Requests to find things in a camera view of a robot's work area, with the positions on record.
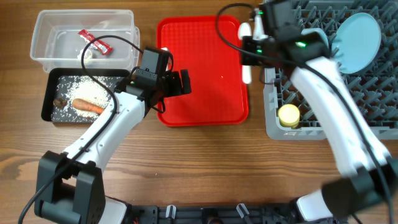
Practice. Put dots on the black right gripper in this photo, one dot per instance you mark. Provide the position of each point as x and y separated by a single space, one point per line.
249 59

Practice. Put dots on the red plastic tray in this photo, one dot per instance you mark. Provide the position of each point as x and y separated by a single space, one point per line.
218 95

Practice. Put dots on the red sauce packet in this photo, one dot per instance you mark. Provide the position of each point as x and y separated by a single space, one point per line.
99 45

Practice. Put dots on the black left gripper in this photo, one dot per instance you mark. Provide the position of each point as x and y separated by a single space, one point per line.
176 88

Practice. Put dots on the brown food scrap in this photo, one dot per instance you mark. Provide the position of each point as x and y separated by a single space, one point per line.
59 103

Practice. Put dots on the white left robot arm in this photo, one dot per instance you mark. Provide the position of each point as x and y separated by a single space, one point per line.
70 186

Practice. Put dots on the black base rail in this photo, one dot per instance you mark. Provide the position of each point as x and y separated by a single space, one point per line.
277 213

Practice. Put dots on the grey dishwasher rack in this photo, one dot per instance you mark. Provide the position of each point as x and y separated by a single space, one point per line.
374 88

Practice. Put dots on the white rice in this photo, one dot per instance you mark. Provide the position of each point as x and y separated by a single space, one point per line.
83 87

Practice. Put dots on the crumpled white tissue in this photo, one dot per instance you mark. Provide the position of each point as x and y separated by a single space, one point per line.
87 54

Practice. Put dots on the yellow plastic cup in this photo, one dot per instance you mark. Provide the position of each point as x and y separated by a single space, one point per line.
289 116

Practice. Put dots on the light blue bowl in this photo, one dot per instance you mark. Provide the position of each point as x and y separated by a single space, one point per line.
319 31

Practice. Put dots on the black waste tray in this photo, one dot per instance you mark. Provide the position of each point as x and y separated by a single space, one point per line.
54 75

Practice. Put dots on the clear plastic bin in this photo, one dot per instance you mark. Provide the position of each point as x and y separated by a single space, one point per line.
57 44

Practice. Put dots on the orange carrot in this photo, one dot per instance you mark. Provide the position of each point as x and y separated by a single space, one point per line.
83 105

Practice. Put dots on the white plastic spoon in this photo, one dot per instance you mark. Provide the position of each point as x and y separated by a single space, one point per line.
245 30

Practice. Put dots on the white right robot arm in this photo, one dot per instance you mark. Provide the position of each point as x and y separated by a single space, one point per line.
368 171

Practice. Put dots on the large light blue plate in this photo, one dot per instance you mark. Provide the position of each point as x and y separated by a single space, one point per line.
357 42

